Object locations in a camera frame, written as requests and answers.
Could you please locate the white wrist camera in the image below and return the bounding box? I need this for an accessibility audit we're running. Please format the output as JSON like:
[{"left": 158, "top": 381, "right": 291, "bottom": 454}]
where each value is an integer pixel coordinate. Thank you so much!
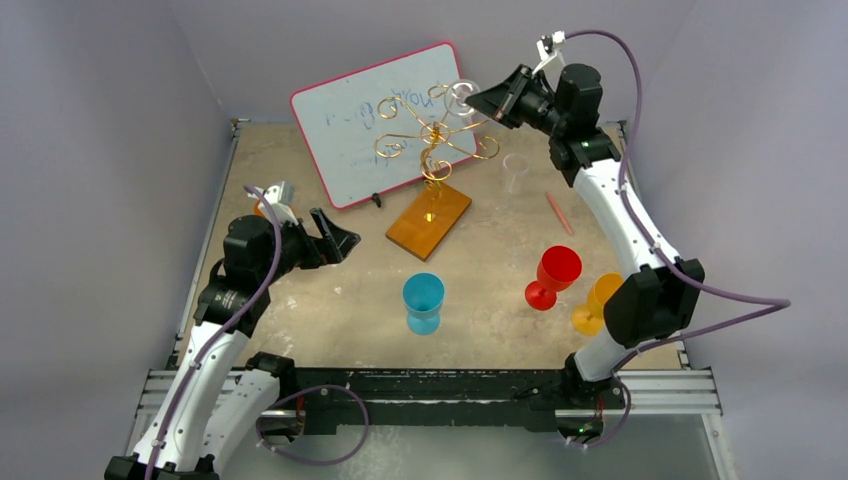
[
  {"left": 531, "top": 30, "right": 567, "bottom": 77},
  {"left": 256, "top": 181, "right": 299, "bottom": 225}
]

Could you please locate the pink pencil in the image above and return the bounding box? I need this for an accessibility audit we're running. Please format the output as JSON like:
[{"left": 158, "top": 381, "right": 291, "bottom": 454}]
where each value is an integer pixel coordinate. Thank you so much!
[{"left": 545, "top": 192, "right": 574, "bottom": 236}]

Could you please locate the blue plastic wine glass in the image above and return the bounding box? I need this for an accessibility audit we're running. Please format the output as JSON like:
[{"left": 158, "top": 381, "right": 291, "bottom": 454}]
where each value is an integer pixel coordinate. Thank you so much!
[{"left": 402, "top": 272, "right": 446, "bottom": 336}]

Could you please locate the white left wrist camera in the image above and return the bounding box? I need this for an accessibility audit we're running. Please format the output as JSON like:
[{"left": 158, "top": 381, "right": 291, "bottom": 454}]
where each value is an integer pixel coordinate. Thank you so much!
[{"left": 256, "top": 181, "right": 299, "bottom": 225}]

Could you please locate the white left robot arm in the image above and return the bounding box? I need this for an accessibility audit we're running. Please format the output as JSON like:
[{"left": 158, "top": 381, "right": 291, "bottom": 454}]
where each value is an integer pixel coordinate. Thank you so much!
[{"left": 104, "top": 208, "right": 361, "bottom": 479}]

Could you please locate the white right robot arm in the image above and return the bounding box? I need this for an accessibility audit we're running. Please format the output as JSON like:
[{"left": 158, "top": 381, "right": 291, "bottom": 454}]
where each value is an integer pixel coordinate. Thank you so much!
[{"left": 464, "top": 64, "right": 705, "bottom": 407}]

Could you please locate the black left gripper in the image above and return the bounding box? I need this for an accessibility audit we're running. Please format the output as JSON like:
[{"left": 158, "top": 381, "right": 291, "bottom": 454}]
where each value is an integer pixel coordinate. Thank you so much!
[{"left": 257, "top": 208, "right": 358, "bottom": 286}]

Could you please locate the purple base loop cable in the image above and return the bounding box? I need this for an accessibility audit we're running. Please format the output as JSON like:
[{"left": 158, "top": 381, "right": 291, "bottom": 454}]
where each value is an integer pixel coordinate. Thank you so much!
[{"left": 255, "top": 384, "right": 370, "bottom": 467}]

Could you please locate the pink framed whiteboard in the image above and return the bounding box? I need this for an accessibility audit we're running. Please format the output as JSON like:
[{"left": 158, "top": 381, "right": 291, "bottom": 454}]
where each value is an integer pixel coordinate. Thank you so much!
[{"left": 290, "top": 42, "right": 478, "bottom": 209}]

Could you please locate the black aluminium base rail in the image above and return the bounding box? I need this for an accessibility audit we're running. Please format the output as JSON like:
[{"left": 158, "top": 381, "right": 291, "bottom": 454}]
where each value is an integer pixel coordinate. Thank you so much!
[{"left": 135, "top": 367, "right": 723, "bottom": 439}]

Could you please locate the orange plastic wine glass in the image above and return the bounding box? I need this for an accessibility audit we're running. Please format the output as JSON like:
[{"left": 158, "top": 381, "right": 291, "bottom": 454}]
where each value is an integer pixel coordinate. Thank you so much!
[{"left": 253, "top": 200, "right": 268, "bottom": 219}]

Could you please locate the gold wire wine glass rack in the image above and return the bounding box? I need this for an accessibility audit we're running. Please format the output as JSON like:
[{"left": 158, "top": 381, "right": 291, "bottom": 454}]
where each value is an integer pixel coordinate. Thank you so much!
[{"left": 373, "top": 95, "right": 500, "bottom": 262}]

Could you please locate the clear wine glass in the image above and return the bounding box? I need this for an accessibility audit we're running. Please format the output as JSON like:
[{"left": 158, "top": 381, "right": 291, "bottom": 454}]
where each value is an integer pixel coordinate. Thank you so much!
[{"left": 432, "top": 79, "right": 486, "bottom": 158}]

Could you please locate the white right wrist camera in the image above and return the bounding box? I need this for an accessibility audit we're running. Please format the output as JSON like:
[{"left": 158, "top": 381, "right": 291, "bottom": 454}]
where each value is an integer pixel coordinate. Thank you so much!
[{"left": 531, "top": 30, "right": 567, "bottom": 77}]

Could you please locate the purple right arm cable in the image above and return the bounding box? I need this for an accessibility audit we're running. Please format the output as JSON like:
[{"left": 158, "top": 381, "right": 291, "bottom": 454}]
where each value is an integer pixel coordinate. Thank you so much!
[{"left": 563, "top": 29, "right": 793, "bottom": 372}]

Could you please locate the yellow plastic wine glass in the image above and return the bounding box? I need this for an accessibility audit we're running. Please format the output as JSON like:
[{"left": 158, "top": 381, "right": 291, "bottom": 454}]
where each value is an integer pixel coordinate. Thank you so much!
[{"left": 571, "top": 272, "right": 623, "bottom": 336}]

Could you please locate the red plastic wine glass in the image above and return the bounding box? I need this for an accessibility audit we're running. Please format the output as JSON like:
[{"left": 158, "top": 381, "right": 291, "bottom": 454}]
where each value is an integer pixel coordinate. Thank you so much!
[{"left": 524, "top": 245, "right": 583, "bottom": 311}]

